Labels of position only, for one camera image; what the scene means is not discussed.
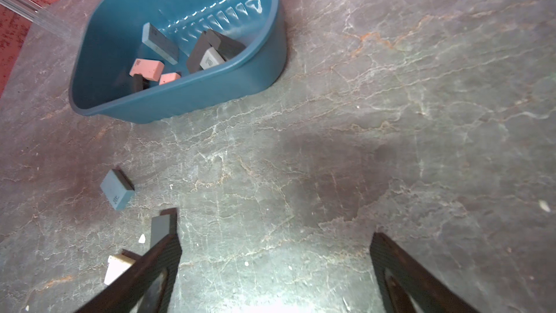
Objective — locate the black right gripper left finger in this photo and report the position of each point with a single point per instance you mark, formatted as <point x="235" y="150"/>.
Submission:
<point x="147" y="285"/>

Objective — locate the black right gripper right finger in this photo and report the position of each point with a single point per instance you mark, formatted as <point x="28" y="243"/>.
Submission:
<point x="404" y="283"/>

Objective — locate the black eraser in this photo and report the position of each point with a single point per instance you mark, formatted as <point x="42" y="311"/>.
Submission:
<point x="202" y="45"/>
<point x="164" y="224"/>
<point x="138" y="84"/>
<point x="227" y="47"/>

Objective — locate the pink eraser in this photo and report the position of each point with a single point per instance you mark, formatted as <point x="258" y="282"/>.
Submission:
<point x="149" y="69"/>
<point x="169" y="77"/>

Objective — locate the grey eraser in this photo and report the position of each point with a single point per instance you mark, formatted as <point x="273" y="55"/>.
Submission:
<point x="211" y="58"/>

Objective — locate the blue eraser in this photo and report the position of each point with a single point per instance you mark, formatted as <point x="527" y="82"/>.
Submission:
<point x="118" y="189"/>
<point x="159" y="43"/>

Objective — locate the white eraser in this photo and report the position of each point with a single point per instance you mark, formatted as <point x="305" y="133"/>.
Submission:
<point x="118" y="264"/>

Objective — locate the blue eraser tilted top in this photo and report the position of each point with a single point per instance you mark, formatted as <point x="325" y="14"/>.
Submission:
<point x="118" y="189"/>

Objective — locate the teal plastic storage box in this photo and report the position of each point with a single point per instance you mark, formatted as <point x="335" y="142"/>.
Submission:
<point x="101" y="83"/>

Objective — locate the left corner aluminium post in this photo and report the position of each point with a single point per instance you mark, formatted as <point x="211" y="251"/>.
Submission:
<point x="40" y="16"/>

